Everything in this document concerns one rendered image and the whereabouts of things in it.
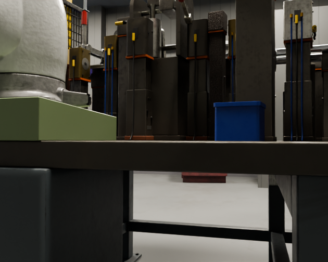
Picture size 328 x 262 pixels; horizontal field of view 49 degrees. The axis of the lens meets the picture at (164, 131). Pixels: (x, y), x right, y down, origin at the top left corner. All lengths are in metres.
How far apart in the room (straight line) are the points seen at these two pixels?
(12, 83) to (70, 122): 0.12
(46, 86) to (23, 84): 0.04
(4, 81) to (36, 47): 0.08
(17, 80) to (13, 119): 0.12
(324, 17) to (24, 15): 5.34
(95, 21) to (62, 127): 7.40
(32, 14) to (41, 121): 0.22
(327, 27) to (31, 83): 5.33
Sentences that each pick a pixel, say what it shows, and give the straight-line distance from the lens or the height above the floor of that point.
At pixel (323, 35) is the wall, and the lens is 5.75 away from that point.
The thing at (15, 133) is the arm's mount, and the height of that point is 0.71.
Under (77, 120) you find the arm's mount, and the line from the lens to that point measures 0.64.
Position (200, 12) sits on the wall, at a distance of 7.55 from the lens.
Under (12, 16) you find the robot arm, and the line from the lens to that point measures 0.69.
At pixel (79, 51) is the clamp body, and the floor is 1.03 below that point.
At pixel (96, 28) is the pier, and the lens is 7.92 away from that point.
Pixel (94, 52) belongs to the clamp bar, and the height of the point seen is 1.06.
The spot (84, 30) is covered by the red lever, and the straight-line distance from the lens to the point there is 1.49.
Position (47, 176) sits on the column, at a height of 0.65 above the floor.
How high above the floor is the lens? 0.70
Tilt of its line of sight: 1 degrees up
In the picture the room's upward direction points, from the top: straight up
